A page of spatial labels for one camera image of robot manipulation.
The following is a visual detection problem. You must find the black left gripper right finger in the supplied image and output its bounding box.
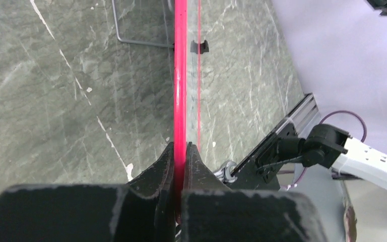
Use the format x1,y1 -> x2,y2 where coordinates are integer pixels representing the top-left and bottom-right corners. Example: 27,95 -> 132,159
180,143 -> 328,241

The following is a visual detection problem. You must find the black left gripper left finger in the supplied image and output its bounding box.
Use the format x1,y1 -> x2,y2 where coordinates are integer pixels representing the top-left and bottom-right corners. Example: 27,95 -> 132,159
0,143 -> 175,241

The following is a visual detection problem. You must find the pink-framed whiteboard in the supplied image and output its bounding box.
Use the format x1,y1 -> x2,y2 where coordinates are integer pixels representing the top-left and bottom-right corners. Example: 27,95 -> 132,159
173,1 -> 202,223

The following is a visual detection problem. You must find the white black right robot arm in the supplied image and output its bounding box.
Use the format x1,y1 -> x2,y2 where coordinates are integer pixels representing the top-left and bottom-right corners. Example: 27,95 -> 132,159
274,1 -> 387,190

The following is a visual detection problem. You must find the silver double open-end wrench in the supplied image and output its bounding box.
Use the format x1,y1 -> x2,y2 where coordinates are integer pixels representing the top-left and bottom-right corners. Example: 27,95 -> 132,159
213,160 -> 237,184

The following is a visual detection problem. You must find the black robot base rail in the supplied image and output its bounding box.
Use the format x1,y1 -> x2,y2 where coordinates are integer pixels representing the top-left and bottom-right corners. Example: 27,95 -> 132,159
225,118 -> 304,191

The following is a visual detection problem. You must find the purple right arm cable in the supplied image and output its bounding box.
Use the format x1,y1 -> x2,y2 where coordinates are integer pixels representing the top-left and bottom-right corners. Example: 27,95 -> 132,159
278,110 -> 368,188

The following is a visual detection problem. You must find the aluminium extrusion frame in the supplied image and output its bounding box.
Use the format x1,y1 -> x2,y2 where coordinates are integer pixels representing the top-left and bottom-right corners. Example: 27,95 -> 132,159
275,93 -> 319,134

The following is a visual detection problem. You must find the grey wire whiteboard stand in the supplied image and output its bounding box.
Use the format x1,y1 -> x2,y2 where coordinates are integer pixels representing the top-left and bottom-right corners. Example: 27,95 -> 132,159
111,0 -> 175,48

